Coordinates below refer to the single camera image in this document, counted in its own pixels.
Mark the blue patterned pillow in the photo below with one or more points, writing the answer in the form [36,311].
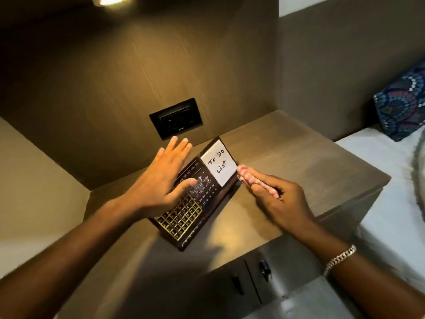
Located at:
[401,102]

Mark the person's left little finger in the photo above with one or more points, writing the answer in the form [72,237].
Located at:
[160,156]

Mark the person's right thumb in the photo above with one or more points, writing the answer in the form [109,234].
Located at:
[264,195]

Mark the person's left hand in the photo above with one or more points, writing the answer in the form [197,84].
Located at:
[154,186]

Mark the grey blanket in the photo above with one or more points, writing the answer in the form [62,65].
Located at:
[420,169]

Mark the dark wooden desk calendar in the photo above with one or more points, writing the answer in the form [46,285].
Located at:
[186,219]

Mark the pink white patterned pen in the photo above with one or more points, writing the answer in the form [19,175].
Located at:
[247,177]

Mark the white sticky note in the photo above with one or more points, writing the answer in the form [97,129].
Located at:
[219,162]

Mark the person's right hand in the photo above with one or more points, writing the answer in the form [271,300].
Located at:
[285,205]

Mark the white bed mattress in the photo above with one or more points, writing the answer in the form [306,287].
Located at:
[395,209]

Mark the person's left middle finger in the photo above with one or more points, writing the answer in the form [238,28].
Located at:
[177,152]

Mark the brown wooden bedside cabinet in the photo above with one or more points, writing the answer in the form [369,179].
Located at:
[298,156]

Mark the person's left thumb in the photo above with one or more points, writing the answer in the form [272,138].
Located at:
[187,184]

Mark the person's right forearm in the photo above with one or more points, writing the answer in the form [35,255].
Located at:
[358,275]

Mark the black wall socket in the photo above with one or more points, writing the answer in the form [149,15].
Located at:
[176,118]

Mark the person's left forearm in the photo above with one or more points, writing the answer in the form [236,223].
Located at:
[66,255]

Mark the black cabinet knob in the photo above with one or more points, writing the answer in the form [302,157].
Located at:
[237,284]
[265,269]

